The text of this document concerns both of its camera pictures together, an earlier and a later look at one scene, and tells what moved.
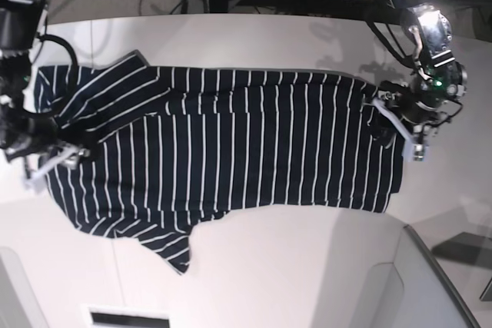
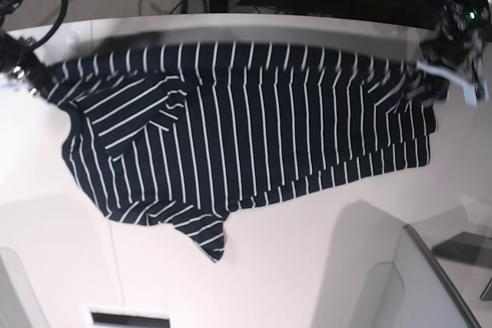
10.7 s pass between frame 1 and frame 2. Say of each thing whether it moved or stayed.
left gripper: moved
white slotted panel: stayed
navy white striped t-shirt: moved
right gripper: moved
